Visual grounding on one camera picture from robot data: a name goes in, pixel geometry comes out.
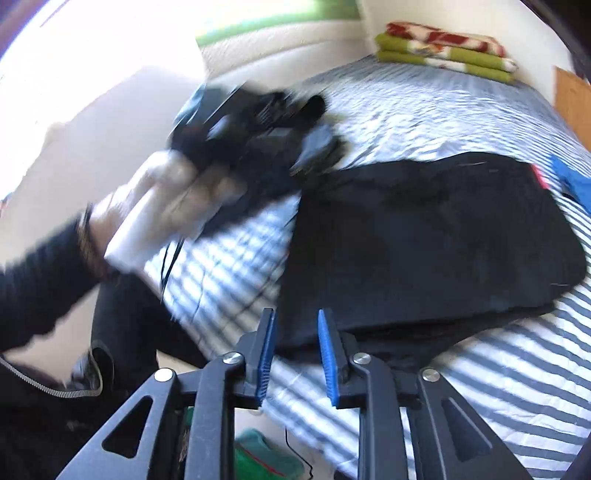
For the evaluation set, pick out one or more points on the person's dark trouser leg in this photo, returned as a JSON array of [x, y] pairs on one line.
[[138, 323]]

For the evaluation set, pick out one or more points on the person's left forearm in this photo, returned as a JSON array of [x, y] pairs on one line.
[[41, 286]]

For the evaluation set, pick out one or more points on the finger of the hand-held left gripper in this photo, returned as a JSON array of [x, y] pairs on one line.
[[318, 147]]

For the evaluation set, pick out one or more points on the green slipper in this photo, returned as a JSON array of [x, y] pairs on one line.
[[263, 457]]

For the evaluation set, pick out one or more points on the landscape wall tapestry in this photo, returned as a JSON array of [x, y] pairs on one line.
[[323, 9]]

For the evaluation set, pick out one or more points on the dark navy pants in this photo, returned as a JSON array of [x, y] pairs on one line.
[[415, 240]]

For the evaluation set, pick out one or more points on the blue folded cloth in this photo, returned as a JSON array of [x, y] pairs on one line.
[[579, 182]]

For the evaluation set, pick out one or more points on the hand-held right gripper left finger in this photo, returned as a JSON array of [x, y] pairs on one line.
[[267, 355]]

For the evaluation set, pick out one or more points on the blue striped bed quilt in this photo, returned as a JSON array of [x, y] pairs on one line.
[[508, 360]]

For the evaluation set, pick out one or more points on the person's left hand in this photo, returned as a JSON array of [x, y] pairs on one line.
[[171, 184]]

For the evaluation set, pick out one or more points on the green floral folded quilt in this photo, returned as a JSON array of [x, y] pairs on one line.
[[485, 69]]

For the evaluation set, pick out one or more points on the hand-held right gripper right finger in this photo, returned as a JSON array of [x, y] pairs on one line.
[[328, 360]]

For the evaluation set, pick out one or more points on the red floral folded blanket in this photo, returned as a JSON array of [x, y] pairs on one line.
[[443, 39]]

